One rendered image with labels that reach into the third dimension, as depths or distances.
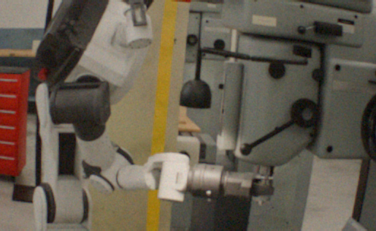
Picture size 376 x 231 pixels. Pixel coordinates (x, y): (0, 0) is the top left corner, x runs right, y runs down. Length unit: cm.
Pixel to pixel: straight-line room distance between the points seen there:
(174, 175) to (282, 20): 49
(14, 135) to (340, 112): 479
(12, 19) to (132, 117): 738
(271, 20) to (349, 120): 33
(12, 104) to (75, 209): 401
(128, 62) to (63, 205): 58
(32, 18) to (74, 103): 893
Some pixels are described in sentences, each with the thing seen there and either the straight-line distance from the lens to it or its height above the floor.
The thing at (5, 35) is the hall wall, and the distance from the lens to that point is 1082.
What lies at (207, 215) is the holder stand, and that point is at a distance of 237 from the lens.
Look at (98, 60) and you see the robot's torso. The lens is 196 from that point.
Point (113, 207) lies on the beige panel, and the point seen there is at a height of 67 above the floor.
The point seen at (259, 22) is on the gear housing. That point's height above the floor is 166.
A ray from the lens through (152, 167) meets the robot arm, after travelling 198.
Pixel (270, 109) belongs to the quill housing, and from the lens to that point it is 178.
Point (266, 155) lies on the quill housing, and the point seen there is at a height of 134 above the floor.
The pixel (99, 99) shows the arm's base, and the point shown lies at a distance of 188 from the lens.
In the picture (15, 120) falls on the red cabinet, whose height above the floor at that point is 59.
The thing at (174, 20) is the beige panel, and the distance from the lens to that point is 355.
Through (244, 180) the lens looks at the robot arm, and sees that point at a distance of 188.
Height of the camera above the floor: 169
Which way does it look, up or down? 9 degrees down
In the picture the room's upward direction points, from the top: 5 degrees clockwise
